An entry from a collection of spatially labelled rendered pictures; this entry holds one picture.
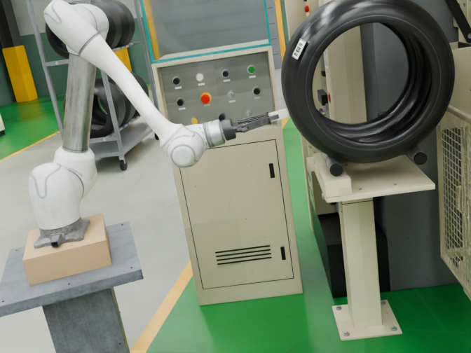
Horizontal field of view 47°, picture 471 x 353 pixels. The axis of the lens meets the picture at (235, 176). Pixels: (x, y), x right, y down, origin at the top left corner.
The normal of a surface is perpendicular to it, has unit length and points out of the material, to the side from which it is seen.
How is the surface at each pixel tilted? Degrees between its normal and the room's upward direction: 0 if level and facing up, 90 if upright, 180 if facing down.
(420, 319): 0
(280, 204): 90
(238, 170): 90
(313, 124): 95
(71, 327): 90
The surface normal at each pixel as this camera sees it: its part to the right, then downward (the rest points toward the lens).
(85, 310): 0.27, 0.26
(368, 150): -0.02, 0.49
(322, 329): -0.15, -0.94
